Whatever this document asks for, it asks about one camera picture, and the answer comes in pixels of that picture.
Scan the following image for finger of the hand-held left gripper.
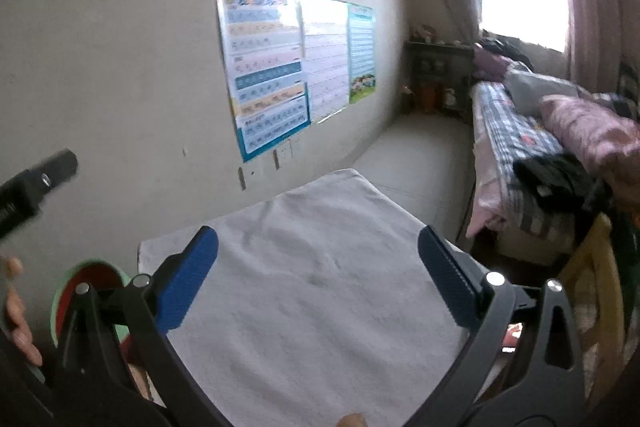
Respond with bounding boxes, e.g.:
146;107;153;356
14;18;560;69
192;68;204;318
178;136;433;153
0;148;80;240

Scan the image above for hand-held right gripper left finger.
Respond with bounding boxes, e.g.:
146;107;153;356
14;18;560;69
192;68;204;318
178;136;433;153
47;226;236;427

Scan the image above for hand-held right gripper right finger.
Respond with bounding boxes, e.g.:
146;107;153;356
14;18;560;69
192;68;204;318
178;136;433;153
402;226;588;427

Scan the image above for green bin with red inside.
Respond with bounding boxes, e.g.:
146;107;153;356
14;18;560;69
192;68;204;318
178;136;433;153
50;259;151;403

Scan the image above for person's left hand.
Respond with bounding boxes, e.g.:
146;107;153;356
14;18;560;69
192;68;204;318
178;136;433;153
0;254;43;368

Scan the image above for phone with lit screen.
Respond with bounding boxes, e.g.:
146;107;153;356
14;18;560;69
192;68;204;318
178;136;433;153
500;322;526;353

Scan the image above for white towel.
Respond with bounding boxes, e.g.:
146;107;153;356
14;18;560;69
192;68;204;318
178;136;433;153
137;168;468;427

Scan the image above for black clothing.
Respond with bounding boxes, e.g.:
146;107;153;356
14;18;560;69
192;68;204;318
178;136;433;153
512;154;606;212

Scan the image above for bed with plaid sheet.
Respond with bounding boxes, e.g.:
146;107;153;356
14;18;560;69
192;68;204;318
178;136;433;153
465;79;640;258

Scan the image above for wooden chair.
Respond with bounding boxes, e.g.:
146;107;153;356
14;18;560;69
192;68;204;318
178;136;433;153
555;212;626;358

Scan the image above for dark green garment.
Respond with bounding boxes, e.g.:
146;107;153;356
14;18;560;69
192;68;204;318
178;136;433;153
585;179;640;308

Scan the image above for pink quilt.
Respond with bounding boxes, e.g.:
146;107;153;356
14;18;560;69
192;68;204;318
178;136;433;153
540;94;640;188

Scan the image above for grey pillow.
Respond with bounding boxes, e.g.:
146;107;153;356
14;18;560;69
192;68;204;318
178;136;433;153
505;69;591;115

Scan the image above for purple clothes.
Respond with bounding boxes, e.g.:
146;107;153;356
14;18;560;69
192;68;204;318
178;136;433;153
472;34;531;82

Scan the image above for dark metal shelf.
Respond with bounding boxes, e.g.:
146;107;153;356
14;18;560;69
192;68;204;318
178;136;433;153
402;38;476;118

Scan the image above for blue letter chart wall poster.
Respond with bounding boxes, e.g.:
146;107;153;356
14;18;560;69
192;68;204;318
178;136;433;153
216;0;312;164

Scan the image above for green number chart wall poster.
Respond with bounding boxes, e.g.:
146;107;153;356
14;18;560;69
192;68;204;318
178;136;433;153
346;2;377;104

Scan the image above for white grid wall poster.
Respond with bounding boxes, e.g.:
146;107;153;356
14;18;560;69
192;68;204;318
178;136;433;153
297;0;351;124

